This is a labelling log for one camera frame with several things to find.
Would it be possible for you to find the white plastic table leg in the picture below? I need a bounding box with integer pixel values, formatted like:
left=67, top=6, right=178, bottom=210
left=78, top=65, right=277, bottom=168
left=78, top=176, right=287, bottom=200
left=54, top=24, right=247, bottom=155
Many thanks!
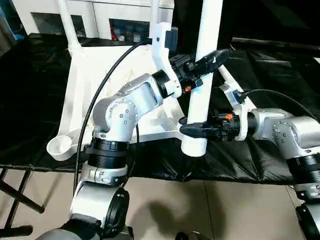
left=180, top=0, right=224, bottom=158
left=57, top=0, right=82, bottom=51
left=151, top=0, right=161, bottom=25
left=217, top=66, right=257, bottom=111

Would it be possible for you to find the white plastic table top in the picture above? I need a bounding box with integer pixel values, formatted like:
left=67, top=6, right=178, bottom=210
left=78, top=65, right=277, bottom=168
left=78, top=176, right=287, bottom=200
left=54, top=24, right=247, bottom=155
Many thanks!
left=46, top=41, right=208, bottom=162

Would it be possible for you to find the black table mat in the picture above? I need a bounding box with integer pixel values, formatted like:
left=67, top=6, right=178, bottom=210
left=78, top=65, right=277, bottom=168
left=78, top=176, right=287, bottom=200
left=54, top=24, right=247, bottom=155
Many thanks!
left=0, top=32, right=320, bottom=186

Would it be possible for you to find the white glass-door cabinet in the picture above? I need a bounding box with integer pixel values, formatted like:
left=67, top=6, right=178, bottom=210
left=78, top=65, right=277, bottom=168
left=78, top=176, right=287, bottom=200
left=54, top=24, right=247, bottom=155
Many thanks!
left=14, top=0, right=176, bottom=41

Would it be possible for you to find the black folding stand frame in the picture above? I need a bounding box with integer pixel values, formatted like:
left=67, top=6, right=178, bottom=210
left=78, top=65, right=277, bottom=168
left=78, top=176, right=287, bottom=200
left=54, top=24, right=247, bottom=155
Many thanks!
left=0, top=167, right=46, bottom=236

